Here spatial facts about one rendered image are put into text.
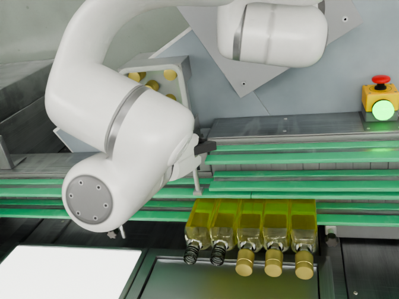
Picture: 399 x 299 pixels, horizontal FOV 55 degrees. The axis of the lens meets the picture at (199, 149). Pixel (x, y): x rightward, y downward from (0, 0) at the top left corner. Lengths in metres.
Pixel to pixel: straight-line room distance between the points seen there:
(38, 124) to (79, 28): 1.44
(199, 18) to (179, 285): 0.63
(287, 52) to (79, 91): 0.36
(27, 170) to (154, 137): 0.97
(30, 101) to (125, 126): 1.44
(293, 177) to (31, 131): 1.16
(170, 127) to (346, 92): 0.75
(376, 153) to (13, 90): 1.33
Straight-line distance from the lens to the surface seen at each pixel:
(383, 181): 0.94
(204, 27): 0.94
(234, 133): 0.97
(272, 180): 0.94
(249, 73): 0.96
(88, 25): 0.37
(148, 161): 0.34
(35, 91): 1.80
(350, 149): 0.92
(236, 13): 0.60
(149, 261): 1.05
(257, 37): 0.61
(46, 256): 1.20
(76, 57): 0.37
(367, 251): 1.09
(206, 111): 1.08
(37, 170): 1.26
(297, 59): 0.63
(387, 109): 0.96
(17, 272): 1.20
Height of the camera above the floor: 1.72
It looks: 59 degrees down
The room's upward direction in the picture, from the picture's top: 155 degrees counter-clockwise
